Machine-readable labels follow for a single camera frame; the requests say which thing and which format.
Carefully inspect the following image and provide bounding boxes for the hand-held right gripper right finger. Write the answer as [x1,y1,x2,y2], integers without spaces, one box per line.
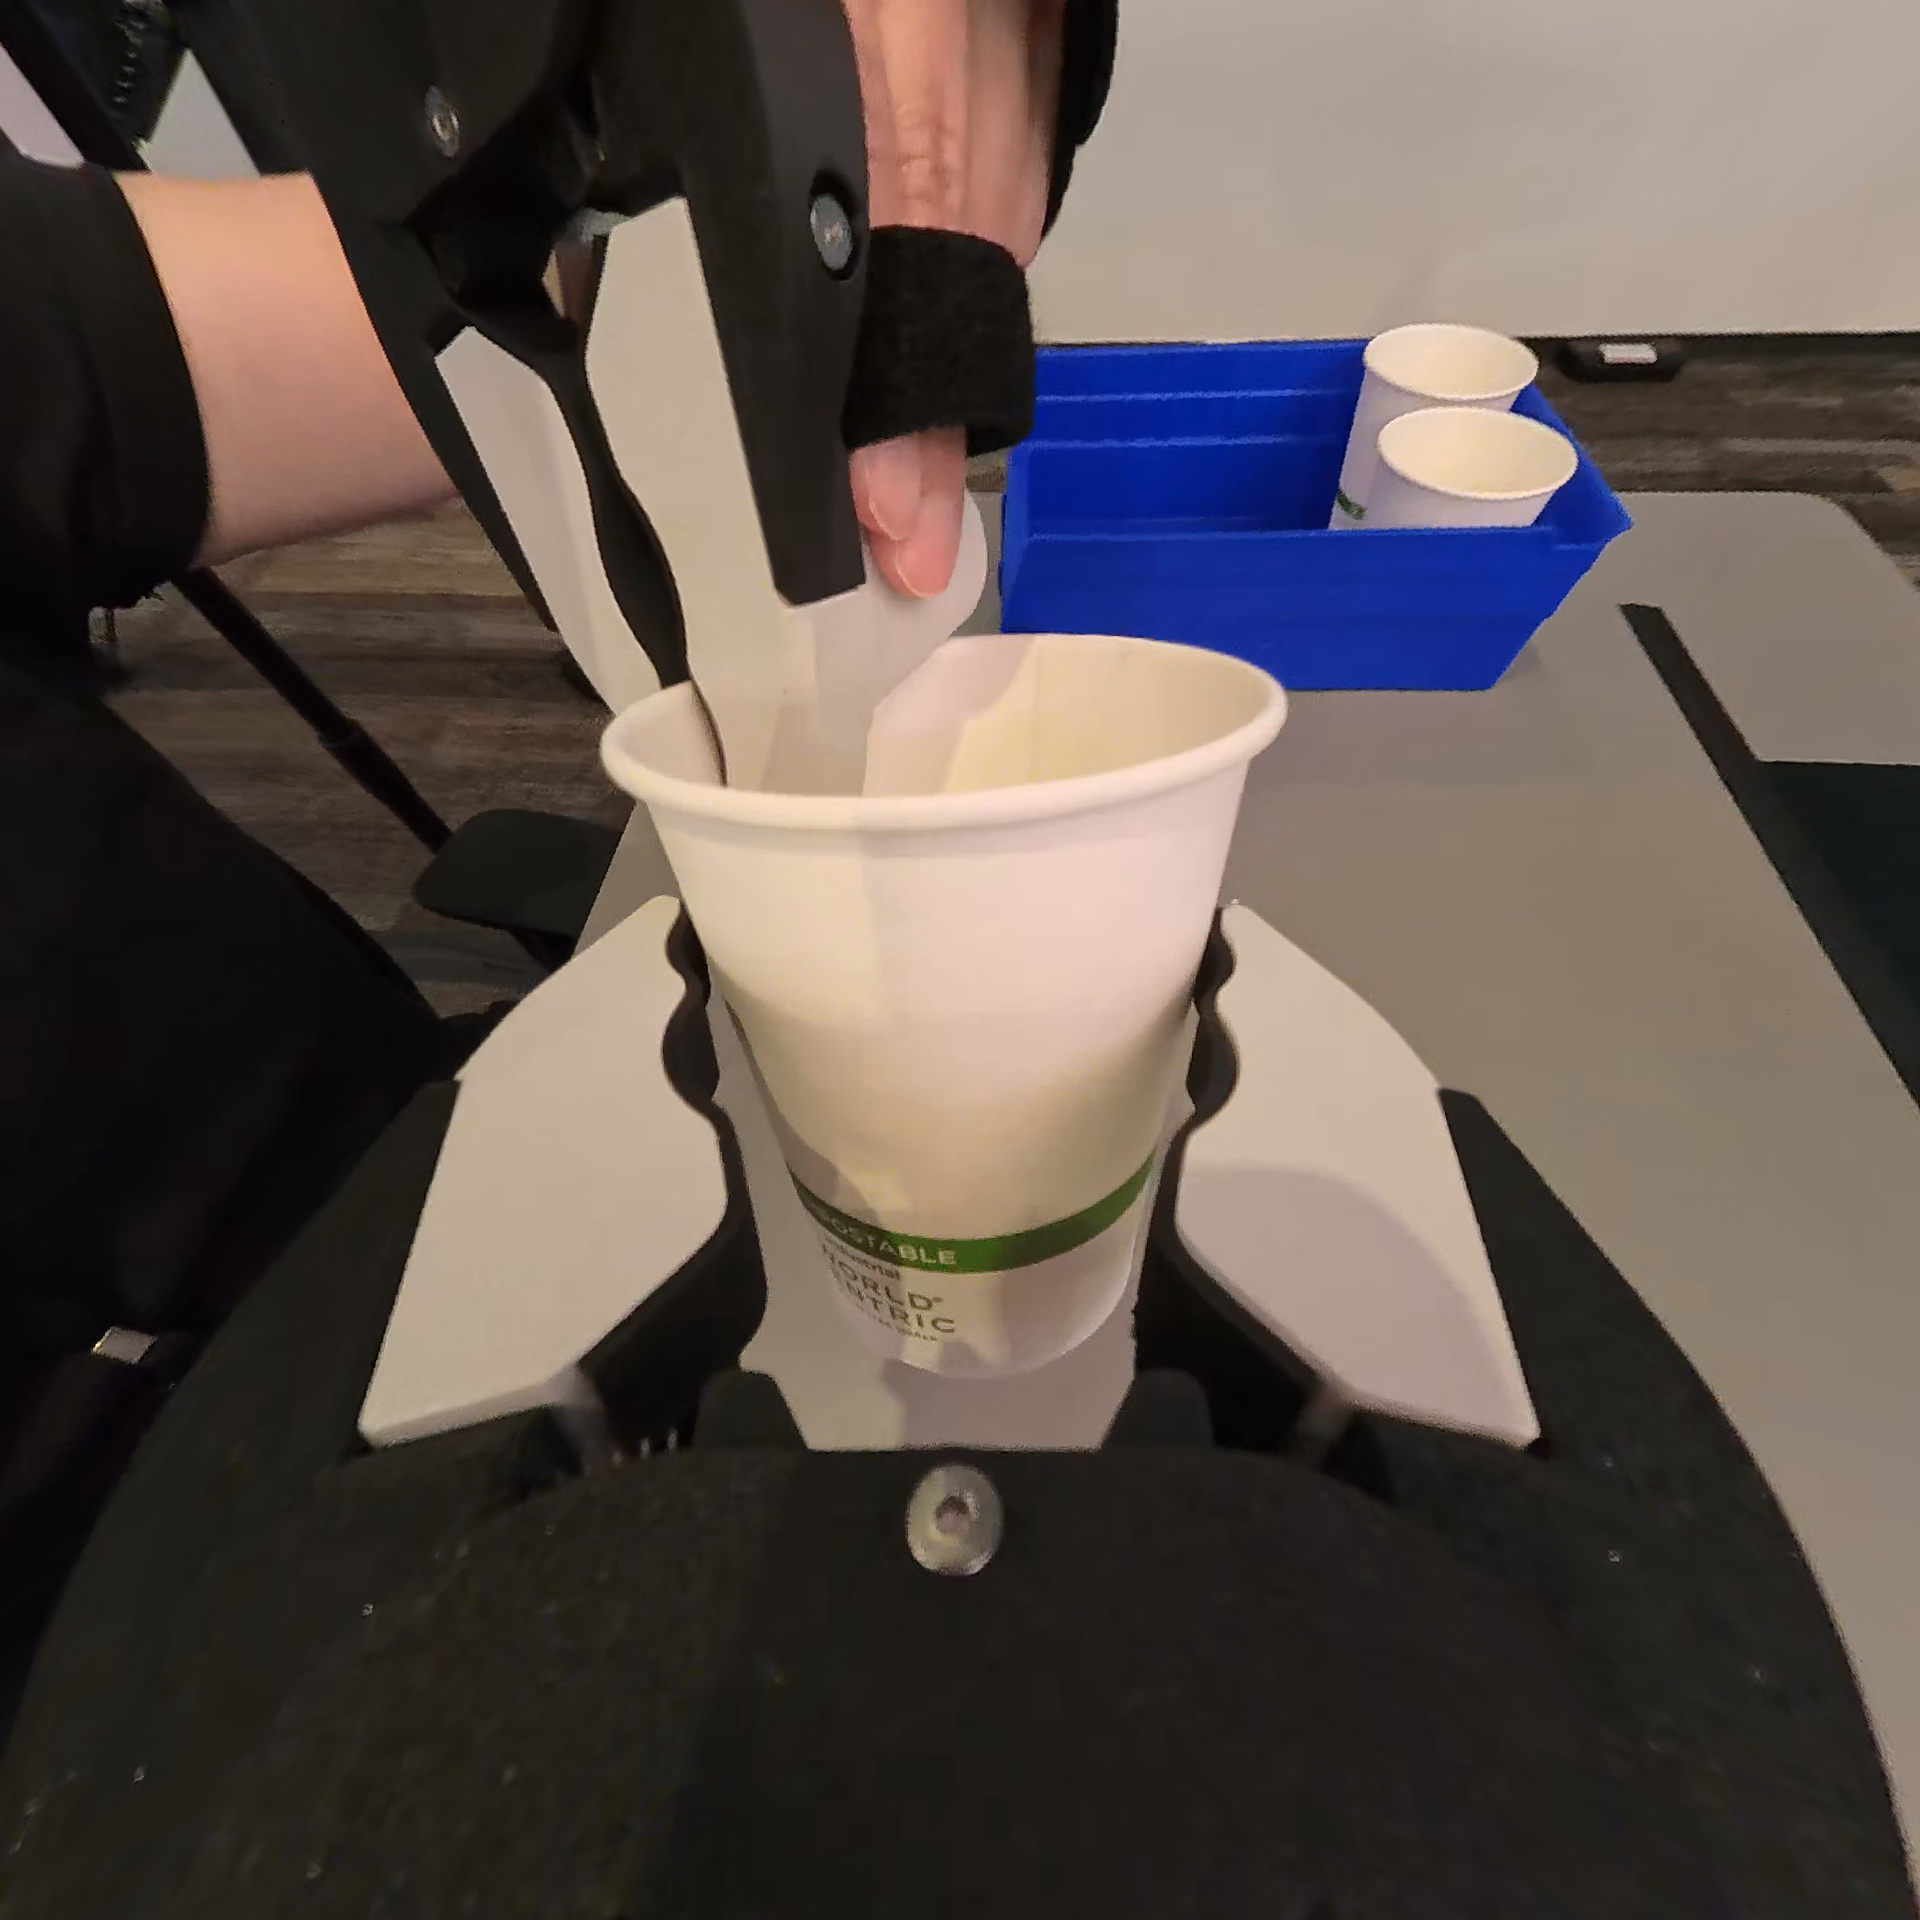
[1160,903,1543,1462]

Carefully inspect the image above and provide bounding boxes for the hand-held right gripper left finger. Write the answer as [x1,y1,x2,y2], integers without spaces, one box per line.
[355,897,758,1454]

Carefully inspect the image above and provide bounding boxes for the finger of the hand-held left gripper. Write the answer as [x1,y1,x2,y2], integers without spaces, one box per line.
[577,195,996,798]
[432,308,729,789]

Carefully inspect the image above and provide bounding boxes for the white paper cup green stripe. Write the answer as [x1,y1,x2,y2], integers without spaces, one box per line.
[1368,409,1581,531]
[1339,324,1542,529]
[600,632,1290,1379]

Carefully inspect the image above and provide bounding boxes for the blue plastic bin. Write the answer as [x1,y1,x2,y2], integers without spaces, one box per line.
[998,341,1633,690]

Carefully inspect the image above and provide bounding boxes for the person's left forearm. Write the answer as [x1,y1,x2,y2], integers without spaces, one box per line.
[110,171,473,572]

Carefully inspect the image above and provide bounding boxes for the person's left hand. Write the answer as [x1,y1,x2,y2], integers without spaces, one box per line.
[840,0,1123,600]

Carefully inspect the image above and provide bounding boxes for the black tripod legs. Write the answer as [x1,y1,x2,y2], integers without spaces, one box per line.
[0,0,456,853]

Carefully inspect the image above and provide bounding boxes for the person's black clothed torso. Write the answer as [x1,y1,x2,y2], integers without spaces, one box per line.
[0,148,460,1650]

